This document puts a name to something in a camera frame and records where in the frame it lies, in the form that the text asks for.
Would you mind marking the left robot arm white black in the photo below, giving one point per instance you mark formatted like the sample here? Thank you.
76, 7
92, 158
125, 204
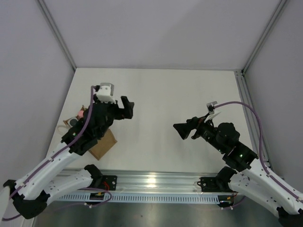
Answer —
32, 193

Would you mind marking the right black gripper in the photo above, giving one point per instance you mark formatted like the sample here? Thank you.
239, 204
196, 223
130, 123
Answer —
184, 129

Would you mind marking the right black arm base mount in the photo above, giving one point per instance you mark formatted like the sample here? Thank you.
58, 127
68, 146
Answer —
211, 184

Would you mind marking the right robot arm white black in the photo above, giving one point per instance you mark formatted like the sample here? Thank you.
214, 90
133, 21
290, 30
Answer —
244, 172

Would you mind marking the aluminium frame post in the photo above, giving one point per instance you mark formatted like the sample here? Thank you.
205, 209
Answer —
270, 25
56, 32

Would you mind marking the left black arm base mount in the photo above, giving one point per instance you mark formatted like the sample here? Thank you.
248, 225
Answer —
106, 182

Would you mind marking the left aluminium frame post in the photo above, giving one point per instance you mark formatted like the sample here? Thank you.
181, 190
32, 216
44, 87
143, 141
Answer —
56, 32

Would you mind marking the aluminium mounting rail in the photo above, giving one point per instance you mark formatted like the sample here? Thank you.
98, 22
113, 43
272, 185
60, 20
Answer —
157, 182

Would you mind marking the right aluminium frame post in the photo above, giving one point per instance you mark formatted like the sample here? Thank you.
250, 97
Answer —
270, 25

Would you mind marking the white slotted cable duct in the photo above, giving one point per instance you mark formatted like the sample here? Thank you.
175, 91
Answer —
141, 198

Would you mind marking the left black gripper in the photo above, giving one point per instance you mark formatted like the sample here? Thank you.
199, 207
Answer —
128, 107

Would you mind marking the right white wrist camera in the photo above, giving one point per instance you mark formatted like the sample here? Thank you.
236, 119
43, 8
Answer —
212, 112

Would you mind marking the white bottle grey cap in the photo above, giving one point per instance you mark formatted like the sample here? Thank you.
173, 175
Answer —
72, 121

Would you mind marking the pink cap amber bottle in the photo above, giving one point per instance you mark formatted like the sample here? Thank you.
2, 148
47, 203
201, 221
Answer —
80, 114

